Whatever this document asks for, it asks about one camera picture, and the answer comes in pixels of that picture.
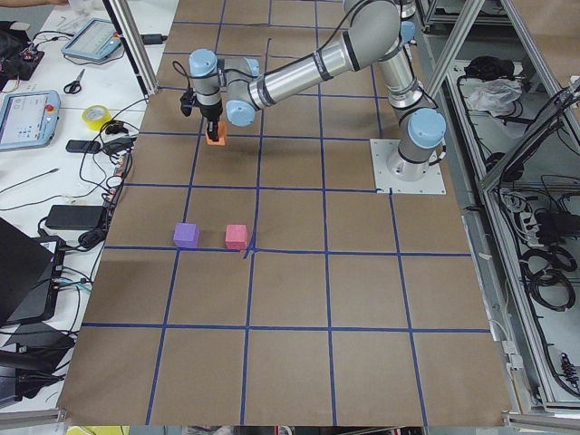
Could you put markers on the white crumpled cloth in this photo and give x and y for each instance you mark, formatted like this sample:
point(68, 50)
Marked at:
point(498, 97)

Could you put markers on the black handled scissors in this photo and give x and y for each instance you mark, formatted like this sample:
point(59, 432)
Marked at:
point(74, 86)

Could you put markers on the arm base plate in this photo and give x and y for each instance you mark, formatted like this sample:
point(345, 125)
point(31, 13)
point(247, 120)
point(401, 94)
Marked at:
point(393, 174)

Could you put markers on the pink foam cube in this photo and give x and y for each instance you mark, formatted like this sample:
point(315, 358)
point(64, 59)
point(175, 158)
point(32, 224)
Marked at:
point(236, 237)

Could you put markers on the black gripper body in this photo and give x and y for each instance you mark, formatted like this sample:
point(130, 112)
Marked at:
point(210, 111)

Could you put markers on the black power adapter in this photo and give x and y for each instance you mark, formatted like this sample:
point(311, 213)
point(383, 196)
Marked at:
point(74, 217)

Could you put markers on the upper teach pendant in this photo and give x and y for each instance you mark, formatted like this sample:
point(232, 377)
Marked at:
point(95, 42)

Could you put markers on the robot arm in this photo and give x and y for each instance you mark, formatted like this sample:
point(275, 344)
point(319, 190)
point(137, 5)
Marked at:
point(371, 33)

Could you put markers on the lower teach pendant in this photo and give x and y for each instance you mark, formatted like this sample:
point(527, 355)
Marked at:
point(29, 119)

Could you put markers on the black laptop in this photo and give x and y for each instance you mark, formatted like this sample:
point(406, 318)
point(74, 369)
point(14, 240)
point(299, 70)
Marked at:
point(30, 267)

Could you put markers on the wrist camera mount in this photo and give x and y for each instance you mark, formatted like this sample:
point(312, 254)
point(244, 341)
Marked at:
point(188, 102)

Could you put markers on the teach pendant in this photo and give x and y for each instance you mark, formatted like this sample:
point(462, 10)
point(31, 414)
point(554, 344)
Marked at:
point(95, 42)
point(29, 119)

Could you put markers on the purple foam cube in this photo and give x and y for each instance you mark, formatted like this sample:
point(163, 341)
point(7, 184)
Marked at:
point(186, 235)

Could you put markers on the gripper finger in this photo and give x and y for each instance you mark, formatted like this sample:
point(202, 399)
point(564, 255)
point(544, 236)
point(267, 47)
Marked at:
point(212, 130)

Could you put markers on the aluminium frame post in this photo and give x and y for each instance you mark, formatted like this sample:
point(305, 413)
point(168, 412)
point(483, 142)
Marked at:
point(125, 25)

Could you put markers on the yellow tape roll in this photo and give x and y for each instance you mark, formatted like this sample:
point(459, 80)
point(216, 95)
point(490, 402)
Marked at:
point(96, 116)

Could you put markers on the orange foam cube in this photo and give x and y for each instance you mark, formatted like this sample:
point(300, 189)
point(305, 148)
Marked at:
point(222, 135)

